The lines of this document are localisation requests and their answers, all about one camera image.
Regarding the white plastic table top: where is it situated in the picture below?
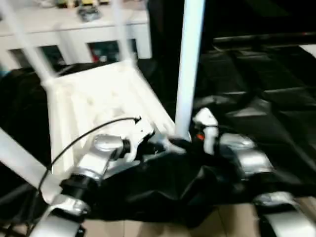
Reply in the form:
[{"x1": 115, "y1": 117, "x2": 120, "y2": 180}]
[{"x1": 41, "y1": 60, "x2": 188, "y2": 205}]

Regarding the black work mat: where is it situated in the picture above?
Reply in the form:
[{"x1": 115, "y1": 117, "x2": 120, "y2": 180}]
[{"x1": 0, "y1": 45, "x2": 316, "y2": 223}]

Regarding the red white figure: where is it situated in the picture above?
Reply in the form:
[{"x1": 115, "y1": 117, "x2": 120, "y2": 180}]
[{"x1": 91, "y1": 49, "x2": 101, "y2": 64}]

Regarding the white glass-door cabinet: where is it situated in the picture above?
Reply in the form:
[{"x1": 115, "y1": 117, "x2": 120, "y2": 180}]
[{"x1": 0, "y1": 4, "x2": 153, "y2": 70}]

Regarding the white flat board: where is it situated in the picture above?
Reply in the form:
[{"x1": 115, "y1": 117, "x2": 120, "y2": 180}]
[{"x1": 298, "y1": 44, "x2": 316, "y2": 54}]

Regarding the clear bag of black parts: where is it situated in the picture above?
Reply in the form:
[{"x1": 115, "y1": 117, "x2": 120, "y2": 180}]
[{"x1": 78, "y1": 6, "x2": 103, "y2": 23}]

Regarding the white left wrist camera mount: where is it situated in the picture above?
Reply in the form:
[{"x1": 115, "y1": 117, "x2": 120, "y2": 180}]
[{"x1": 125, "y1": 118, "x2": 157, "y2": 162}]

